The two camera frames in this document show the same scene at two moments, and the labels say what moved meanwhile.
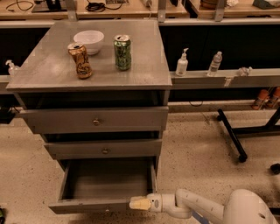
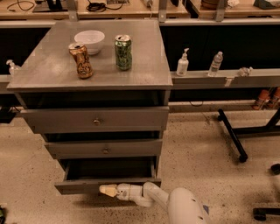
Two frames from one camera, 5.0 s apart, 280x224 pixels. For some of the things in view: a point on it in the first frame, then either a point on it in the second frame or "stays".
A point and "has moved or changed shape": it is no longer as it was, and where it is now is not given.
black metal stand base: (270, 127) stays
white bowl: (91, 39) stays
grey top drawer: (63, 120) stays
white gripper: (155, 200) → (123, 192)
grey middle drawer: (106, 150) stays
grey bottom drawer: (91, 185) has moved or changed shape
